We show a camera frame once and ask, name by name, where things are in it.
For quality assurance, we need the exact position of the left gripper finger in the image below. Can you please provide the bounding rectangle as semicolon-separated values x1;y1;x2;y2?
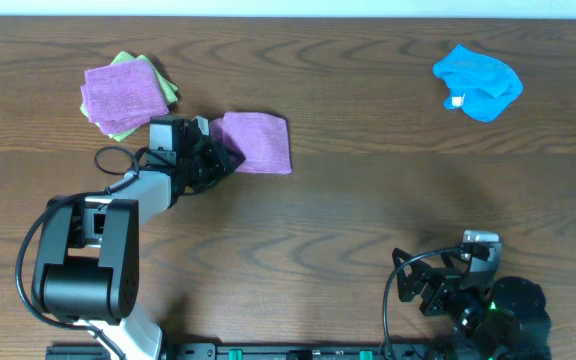
224;157;245;175
213;141;241;163

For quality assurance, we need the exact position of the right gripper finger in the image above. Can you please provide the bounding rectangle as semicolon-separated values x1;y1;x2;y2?
397;272;426;302
392;248;426;280

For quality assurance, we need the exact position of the purple microfibre cloth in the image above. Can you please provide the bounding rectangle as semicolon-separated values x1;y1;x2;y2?
210;112;292;175

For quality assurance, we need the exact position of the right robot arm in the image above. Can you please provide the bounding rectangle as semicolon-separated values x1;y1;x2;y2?
382;243;552;359

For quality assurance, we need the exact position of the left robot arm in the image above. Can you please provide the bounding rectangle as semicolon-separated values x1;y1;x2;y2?
15;116;243;359

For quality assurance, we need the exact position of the folded purple cloth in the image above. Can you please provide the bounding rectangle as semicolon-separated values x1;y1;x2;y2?
80;60;170;136

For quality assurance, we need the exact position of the crumpled blue cloth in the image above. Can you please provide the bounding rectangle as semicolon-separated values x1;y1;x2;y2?
432;45;524;123

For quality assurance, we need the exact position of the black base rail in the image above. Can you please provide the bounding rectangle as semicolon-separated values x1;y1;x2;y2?
45;341;449;360

